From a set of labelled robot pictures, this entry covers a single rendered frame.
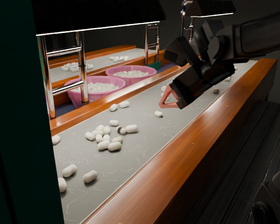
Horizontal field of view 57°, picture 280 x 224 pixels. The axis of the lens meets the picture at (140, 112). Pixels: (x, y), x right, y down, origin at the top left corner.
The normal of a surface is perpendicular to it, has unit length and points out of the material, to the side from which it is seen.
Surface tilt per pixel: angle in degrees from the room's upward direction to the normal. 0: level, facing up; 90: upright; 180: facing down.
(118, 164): 0
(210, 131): 0
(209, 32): 92
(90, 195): 0
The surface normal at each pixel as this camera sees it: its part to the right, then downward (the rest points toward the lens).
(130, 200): 0.00, -0.92
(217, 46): -0.96, 0.11
